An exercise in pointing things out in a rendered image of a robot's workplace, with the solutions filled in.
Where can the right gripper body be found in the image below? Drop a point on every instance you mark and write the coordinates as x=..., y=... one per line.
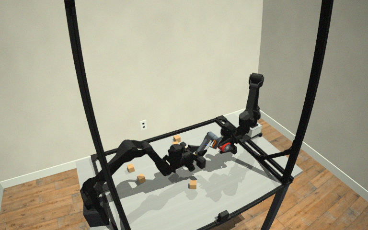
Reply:
x=236, y=133

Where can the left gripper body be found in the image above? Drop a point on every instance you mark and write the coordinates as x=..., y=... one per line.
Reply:
x=188, y=157

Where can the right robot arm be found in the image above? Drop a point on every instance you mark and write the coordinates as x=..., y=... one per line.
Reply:
x=248, y=118

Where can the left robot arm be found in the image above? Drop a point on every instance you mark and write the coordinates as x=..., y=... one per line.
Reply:
x=127, y=151

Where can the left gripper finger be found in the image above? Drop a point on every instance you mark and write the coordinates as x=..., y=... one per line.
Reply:
x=193, y=148
x=202, y=153

